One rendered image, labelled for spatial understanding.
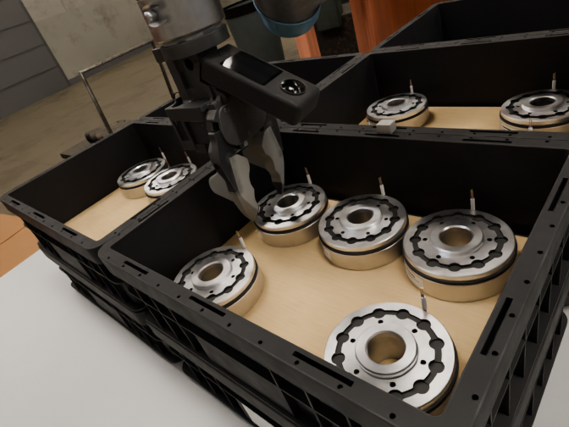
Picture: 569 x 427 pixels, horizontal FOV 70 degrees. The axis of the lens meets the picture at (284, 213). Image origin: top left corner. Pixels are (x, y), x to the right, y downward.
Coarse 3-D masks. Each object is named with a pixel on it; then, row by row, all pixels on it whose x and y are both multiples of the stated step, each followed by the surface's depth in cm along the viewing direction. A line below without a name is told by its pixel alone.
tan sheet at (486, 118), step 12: (432, 108) 72; (444, 108) 70; (456, 108) 69; (468, 108) 68; (480, 108) 66; (492, 108) 65; (432, 120) 68; (444, 120) 67; (456, 120) 66; (468, 120) 64; (480, 120) 63; (492, 120) 62
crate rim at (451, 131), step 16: (560, 32) 56; (400, 48) 72; (416, 48) 70; (432, 48) 67; (448, 48) 66; (464, 48) 64; (352, 64) 73; (336, 80) 69; (320, 128) 54; (336, 128) 52; (352, 128) 51; (368, 128) 49; (400, 128) 47; (416, 128) 46; (432, 128) 45; (448, 128) 44
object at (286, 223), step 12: (276, 192) 57; (312, 192) 55; (324, 192) 54; (264, 204) 56; (312, 204) 53; (324, 204) 52; (264, 216) 54; (276, 216) 52; (288, 216) 52; (300, 216) 51; (312, 216) 50; (264, 228) 52; (276, 228) 50; (288, 228) 50
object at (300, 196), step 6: (288, 192) 55; (294, 192) 55; (300, 192) 54; (276, 198) 55; (282, 198) 55; (288, 198) 55; (300, 198) 53; (306, 198) 54; (276, 204) 54; (294, 204) 52; (300, 204) 52; (276, 210) 53; (282, 210) 52; (288, 210) 52; (294, 210) 52
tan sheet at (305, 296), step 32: (256, 256) 52; (288, 256) 50; (320, 256) 48; (288, 288) 46; (320, 288) 44; (352, 288) 43; (384, 288) 41; (416, 288) 40; (256, 320) 43; (288, 320) 42; (320, 320) 40; (448, 320) 36; (480, 320) 35; (320, 352) 37
